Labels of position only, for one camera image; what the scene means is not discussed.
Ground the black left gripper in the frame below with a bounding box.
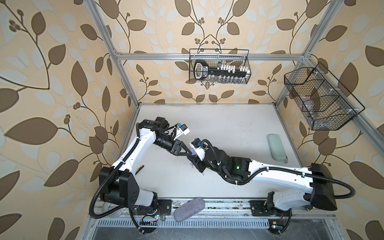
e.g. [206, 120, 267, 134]
[153, 135, 193, 157]

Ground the purple round charging case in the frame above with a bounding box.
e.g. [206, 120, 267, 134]
[190, 148, 198, 156]

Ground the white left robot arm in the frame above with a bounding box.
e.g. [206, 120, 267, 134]
[89, 117, 192, 234]

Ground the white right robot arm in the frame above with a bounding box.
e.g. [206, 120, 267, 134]
[188, 140, 356, 212]

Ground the grey felt glasses case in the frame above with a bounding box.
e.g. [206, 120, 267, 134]
[174, 197, 205, 223]

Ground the yellow black utility knife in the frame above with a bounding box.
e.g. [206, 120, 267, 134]
[135, 165, 144, 175]

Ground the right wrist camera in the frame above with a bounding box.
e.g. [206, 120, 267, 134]
[190, 138, 206, 161]

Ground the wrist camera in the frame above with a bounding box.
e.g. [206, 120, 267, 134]
[177, 123, 190, 135]
[190, 138, 206, 161]

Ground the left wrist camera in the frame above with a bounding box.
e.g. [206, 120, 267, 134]
[177, 123, 190, 135]

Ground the black socket holder rail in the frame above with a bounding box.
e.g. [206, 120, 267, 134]
[192, 60, 251, 81]

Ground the black wire basket back wall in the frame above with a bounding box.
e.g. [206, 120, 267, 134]
[189, 48, 252, 85]

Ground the black wire basket wall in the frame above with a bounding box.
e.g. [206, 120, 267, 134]
[189, 48, 252, 85]
[284, 63, 366, 131]

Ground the black wire basket right wall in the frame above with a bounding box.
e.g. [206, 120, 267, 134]
[284, 63, 366, 131]

